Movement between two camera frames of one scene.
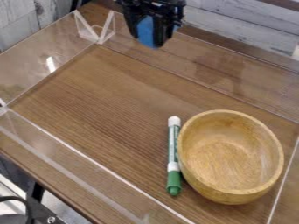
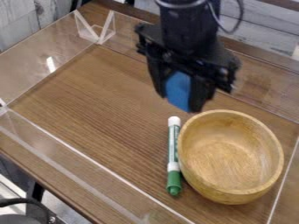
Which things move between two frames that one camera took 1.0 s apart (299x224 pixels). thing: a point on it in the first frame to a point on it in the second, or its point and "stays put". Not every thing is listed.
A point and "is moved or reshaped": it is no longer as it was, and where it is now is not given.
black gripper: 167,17 to 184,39
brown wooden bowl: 230,156 stays put
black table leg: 38,192 stays put
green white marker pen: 172,177 stays put
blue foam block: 144,31 is moved or reshaped
